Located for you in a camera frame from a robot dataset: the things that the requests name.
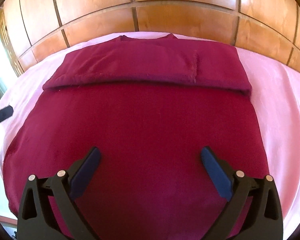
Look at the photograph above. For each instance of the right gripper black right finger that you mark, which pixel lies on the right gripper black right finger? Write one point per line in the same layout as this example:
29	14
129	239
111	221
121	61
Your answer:
264	219

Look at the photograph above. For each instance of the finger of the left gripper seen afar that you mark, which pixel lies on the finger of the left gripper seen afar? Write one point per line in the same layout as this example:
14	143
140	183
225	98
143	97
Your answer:
6	113

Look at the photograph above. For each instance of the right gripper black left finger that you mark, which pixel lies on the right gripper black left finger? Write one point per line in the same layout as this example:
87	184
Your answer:
36	219

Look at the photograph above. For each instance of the dark red knit garment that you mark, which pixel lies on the dark red knit garment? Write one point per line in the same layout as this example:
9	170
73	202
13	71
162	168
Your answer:
150	106

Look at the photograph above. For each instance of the pink bed sheet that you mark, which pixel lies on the pink bed sheet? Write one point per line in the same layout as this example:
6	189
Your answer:
275	97

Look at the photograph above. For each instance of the wooden panelled wardrobe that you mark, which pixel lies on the wooden panelled wardrobe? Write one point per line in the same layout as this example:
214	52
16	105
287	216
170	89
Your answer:
31	30

